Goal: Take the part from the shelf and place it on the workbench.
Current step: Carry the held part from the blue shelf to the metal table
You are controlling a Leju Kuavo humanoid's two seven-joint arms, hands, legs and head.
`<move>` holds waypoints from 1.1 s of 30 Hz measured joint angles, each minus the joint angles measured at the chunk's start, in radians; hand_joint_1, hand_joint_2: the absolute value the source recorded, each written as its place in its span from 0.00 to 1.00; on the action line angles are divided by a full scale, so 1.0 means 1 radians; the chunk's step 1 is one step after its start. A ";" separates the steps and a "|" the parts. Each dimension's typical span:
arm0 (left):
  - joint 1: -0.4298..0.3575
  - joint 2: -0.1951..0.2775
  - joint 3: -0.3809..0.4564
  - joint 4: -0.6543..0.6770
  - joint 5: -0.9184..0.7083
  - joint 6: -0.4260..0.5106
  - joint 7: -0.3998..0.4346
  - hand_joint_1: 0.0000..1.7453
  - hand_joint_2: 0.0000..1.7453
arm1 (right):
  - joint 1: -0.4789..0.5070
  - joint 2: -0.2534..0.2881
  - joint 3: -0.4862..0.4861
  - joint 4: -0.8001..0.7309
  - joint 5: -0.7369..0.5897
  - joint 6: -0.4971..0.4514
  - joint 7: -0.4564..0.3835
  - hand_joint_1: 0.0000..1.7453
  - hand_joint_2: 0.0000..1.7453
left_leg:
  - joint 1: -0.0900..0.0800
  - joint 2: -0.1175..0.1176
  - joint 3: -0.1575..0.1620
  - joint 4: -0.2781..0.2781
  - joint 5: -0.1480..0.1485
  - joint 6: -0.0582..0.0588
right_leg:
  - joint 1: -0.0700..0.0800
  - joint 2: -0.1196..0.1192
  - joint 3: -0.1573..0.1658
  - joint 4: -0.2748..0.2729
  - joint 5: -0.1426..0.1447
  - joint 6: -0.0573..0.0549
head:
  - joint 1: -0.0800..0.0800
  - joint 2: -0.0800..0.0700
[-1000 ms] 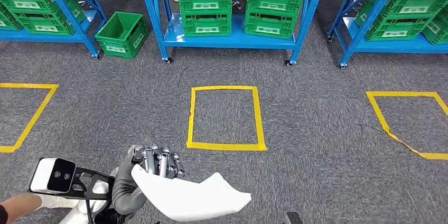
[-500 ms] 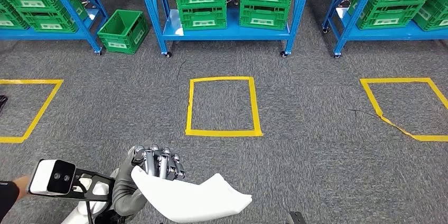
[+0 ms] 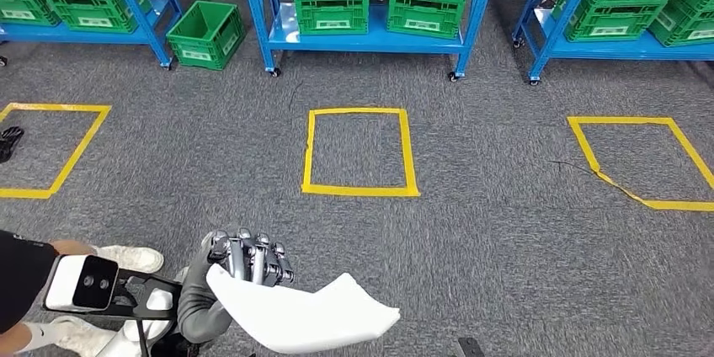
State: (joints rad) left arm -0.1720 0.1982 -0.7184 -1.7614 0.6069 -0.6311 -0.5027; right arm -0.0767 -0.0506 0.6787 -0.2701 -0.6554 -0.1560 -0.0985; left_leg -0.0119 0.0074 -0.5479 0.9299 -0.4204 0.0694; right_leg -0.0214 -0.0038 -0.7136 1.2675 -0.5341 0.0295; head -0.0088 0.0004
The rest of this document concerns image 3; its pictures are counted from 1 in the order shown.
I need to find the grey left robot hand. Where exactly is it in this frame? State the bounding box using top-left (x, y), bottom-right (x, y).
top-left (177, 228), bottom-right (296, 344)

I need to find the white curved plastic part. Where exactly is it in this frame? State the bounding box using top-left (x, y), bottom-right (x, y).
top-left (205, 263), bottom-right (402, 355)

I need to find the yellow floor tape square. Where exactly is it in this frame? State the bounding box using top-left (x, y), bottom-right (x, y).
top-left (301, 108), bottom-right (420, 198)
top-left (0, 102), bottom-right (113, 200)
top-left (567, 115), bottom-right (714, 212)

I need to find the open empty green crate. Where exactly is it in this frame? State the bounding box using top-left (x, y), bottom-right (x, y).
top-left (166, 0), bottom-right (247, 72)

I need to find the person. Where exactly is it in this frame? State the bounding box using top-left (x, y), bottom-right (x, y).
top-left (0, 228), bottom-right (166, 357)

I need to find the black robot foot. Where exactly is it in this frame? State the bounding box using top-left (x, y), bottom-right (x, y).
top-left (457, 338), bottom-right (488, 357)

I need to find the blue metal shelving rack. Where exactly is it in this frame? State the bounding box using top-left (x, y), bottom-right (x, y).
top-left (237, 0), bottom-right (504, 83)
top-left (512, 0), bottom-right (714, 87)
top-left (0, 0), bottom-right (184, 70)

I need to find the black ribbed shoe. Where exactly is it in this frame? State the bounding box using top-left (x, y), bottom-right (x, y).
top-left (0, 125), bottom-right (26, 165)

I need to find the black camera bracket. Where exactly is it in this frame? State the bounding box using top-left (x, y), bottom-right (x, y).
top-left (111, 268), bottom-right (184, 322)

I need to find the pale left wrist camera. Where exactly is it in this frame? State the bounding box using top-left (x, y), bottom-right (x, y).
top-left (43, 253), bottom-right (120, 314)

